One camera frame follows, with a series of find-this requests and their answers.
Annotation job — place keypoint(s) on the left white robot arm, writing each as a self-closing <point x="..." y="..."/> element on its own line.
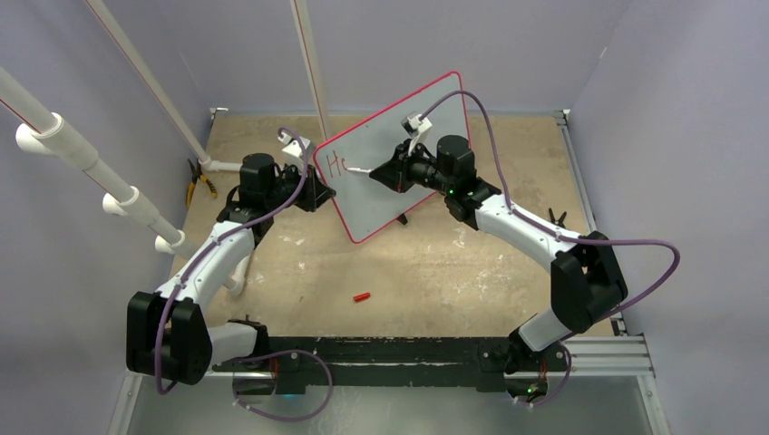
<point x="167" y="333"/>

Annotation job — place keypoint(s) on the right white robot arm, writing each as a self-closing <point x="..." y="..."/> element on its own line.
<point x="586" y="282"/>

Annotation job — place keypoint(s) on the red framed whiteboard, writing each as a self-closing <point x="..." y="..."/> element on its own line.
<point x="366" y="164"/>

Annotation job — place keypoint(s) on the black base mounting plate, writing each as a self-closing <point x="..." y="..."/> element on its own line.
<point x="441" y="362"/>

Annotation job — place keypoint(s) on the yellow handled pliers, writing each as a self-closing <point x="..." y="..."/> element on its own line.
<point x="196" y="176"/>

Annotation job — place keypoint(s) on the red marker cap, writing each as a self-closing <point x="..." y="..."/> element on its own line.
<point x="361" y="297"/>

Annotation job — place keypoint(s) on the white pvc pipe frame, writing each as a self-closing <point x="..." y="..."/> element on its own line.
<point x="47" y="133"/>

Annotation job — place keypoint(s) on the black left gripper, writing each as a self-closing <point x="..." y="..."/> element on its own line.
<point x="315" y="192"/>

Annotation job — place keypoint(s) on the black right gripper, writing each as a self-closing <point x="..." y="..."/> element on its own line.
<point x="396" y="173"/>

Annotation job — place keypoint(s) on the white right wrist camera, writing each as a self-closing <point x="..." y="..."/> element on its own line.
<point x="417" y="126"/>

